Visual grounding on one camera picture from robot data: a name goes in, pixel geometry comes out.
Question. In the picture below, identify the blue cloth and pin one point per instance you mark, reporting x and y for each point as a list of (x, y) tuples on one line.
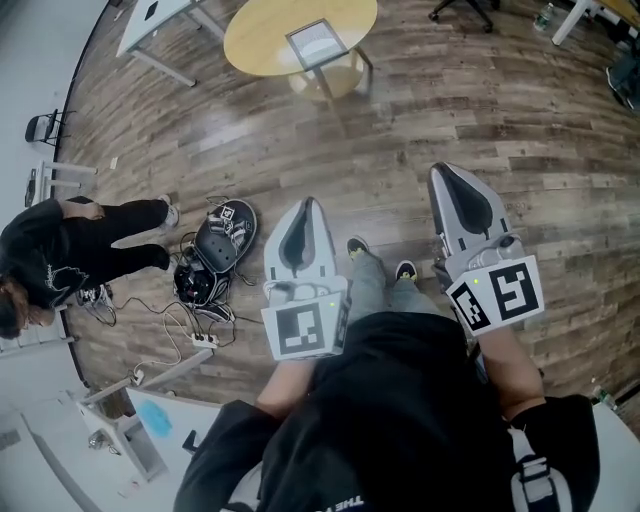
[(155, 417)]

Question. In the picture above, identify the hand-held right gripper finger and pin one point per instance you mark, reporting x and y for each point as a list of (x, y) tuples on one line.
[(440, 210), (496, 215)]

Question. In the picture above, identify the person's black top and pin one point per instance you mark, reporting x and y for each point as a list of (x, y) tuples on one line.
[(390, 425)]

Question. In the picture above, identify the black office chair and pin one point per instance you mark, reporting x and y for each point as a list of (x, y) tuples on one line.
[(465, 7)]

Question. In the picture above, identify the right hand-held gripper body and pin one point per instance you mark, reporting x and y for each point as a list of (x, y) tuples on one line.
[(510, 295)]

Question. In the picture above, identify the person's shoe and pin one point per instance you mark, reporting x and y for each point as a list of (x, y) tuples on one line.
[(406, 271), (357, 247)]

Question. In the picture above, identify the round yellow wooden table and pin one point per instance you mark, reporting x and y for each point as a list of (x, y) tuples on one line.
[(260, 35)]

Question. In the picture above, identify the black folding chair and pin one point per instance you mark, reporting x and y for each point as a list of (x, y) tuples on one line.
[(42, 127)]

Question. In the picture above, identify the green plastic bottle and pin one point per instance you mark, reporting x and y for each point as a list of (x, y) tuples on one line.
[(605, 398), (543, 16)]

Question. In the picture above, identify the white plug adapter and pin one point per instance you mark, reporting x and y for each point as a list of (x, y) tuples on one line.
[(137, 376)]

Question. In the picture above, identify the white shelf unit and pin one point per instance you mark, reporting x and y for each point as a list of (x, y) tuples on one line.
[(135, 450)]

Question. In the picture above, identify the white desk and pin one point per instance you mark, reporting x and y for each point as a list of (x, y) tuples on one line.
[(575, 15), (175, 475)]

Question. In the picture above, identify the black framed nature print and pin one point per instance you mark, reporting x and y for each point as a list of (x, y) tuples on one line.
[(316, 44)]

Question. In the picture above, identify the white metal stand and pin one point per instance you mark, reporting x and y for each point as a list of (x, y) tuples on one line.
[(45, 175)]

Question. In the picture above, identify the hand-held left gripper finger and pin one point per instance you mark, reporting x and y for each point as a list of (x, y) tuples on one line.
[(325, 250), (272, 260)]

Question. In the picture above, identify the person's right shoe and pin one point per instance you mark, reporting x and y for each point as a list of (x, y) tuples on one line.
[(406, 271)]

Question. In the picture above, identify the person's left shoe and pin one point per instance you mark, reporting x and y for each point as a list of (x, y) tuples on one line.
[(357, 247)]

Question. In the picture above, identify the person's left forearm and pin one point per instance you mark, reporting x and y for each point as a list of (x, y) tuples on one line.
[(287, 387)]

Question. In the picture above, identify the open black equipment case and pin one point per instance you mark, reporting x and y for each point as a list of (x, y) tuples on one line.
[(220, 245)]

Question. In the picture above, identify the person's grey trousers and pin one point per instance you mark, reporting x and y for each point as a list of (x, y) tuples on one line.
[(372, 285)]

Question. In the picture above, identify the white rectangular table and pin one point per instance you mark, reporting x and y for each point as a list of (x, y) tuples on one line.
[(150, 20)]

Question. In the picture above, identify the person's right forearm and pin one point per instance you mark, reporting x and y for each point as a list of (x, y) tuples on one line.
[(512, 375)]

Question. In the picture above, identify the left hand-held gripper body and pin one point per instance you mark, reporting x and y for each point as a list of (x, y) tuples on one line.
[(297, 332)]

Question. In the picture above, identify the white power strip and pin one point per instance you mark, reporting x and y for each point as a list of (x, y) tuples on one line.
[(205, 340)]

